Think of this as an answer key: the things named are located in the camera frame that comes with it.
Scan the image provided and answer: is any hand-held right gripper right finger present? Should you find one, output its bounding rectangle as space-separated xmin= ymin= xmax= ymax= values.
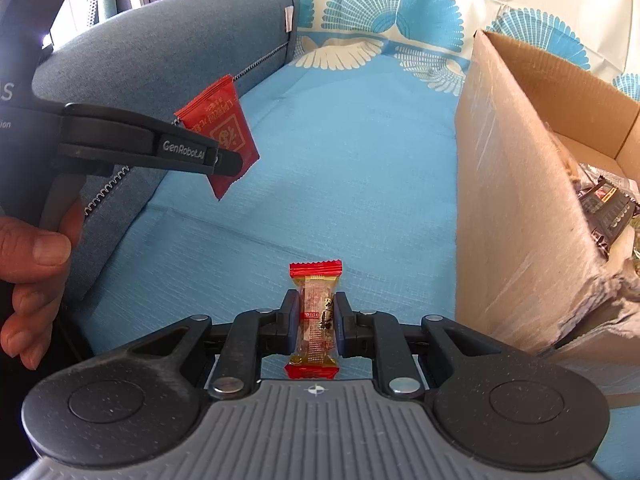
xmin=334 ymin=291 xmax=506 ymax=401

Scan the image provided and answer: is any dark brown snack packet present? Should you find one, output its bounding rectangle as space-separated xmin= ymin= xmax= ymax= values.
xmin=575 ymin=175 xmax=640 ymax=261

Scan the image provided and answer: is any blue sofa cushion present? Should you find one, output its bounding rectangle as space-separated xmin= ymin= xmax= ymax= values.
xmin=30 ymin=0 xmax=300 ymax=341

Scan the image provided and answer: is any small red-ended candy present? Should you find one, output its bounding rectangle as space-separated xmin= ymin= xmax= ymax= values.
xmin=284 ymin=259 xmax=343 ymax=380

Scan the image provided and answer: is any blue fan-print bed sheet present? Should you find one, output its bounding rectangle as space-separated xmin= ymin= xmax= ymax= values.
xmin=87 ymin=0 xmax=640 ymax=441

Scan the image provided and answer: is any square red sachet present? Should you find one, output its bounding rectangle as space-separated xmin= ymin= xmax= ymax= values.
xmin=174 ymin=75 xmax=262 ymax=202

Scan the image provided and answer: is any brown cardboard box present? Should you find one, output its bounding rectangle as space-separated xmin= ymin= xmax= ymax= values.
xmin=454 ymin=29 xmax=640 ymax=411

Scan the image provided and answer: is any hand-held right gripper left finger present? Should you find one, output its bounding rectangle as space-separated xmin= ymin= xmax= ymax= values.
xmin=125 ymin=290 xmax=302 ymax=401

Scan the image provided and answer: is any person's left hand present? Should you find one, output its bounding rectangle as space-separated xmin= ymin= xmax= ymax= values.
xmin=0 ymin=199 xmax=87 ymax=371

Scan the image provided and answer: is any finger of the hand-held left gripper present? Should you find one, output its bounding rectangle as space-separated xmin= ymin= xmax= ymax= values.
xmin=206 ymin=149 xmax=245 ymax=178

